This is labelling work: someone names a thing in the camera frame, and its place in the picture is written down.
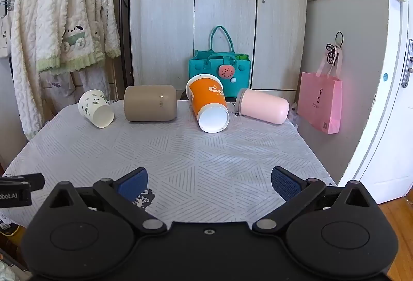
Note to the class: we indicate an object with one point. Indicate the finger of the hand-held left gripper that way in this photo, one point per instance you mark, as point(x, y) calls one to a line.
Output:
point(30, 181)

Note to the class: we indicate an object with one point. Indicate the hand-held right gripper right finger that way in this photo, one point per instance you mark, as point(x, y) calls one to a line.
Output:
point(284, 184)

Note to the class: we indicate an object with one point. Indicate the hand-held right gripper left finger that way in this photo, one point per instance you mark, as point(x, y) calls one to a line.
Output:
point(134, 184)

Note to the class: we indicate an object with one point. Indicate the pink cup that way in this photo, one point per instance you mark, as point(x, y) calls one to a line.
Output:
point(264, 106)

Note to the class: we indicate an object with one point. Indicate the beige cup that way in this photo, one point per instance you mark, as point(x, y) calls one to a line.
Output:
point(148, 103)

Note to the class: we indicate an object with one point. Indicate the white paper cup green print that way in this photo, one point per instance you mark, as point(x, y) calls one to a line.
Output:
point(93, 106)

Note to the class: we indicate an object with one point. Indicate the orange paper cup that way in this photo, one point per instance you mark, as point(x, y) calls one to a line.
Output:
point(206, 97)

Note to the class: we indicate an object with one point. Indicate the yellow and black object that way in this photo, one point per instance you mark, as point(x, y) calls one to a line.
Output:
point(9, 228)

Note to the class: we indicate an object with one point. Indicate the grey patterned tablecloth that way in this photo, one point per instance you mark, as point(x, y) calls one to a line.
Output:
point(193, 155)

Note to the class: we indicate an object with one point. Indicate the white plastic package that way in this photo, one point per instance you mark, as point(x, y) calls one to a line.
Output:
point(9, 268)

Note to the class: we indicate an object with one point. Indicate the pink shopping bag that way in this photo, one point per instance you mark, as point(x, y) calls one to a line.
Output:
point(319, 103)

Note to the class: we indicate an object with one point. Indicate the grey fleece pants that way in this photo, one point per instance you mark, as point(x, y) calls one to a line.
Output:
point(61, 87)

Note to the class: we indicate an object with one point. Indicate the white door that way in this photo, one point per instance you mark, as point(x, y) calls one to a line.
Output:
point(380, 106)

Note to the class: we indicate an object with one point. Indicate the watermelon bag charm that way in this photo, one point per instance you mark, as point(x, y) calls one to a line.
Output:
point(227, 71)

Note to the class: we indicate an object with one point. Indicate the teal felt tote bag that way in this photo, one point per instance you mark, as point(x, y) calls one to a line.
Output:
point(208, 69)

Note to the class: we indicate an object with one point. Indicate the white fleece robe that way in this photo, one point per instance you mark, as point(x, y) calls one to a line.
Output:
point(25, 42)

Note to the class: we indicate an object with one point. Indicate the grey wooden wardrobe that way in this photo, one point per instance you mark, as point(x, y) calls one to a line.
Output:
point(161, 42)

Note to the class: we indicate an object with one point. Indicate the white canvas tote bag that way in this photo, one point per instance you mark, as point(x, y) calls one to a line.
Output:
point(5, 37)

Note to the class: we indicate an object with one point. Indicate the black metal pole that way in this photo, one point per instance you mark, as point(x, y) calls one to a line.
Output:
point(122, 9)

